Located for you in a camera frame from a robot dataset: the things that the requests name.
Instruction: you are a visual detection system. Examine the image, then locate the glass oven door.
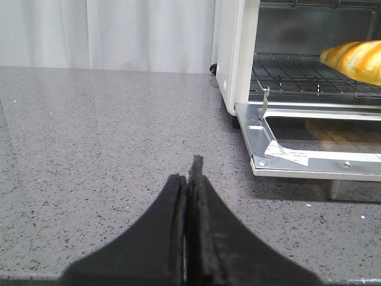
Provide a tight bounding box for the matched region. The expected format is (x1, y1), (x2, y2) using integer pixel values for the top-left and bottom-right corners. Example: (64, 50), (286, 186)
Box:
(234, 86), (381, 203)

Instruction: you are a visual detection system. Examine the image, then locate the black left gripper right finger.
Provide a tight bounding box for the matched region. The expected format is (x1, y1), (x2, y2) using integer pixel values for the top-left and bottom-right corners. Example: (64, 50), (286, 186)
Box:
(186, 156), (322, 285)

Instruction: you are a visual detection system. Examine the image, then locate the white Toshiba toaster oven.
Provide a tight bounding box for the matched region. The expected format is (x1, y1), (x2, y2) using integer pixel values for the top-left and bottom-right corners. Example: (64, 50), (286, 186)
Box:
(216, 1), (380, 128)

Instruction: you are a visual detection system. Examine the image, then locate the yellow striped croissant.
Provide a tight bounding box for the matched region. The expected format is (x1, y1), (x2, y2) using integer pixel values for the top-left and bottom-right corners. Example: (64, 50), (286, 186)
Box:
(320, 40), (380, 86)

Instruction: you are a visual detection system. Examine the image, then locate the white curtain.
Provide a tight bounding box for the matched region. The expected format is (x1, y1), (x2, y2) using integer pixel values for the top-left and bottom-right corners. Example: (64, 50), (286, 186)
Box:
(1, 1), (218, 73)

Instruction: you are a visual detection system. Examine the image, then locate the metal oven wire rack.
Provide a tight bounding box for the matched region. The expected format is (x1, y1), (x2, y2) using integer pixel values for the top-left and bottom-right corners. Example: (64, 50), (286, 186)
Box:
(248, 53), (380, 102)

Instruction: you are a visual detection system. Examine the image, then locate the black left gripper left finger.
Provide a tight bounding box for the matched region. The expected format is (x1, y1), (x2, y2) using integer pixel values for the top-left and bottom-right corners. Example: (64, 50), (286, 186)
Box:
(58, 174), (187, 285)

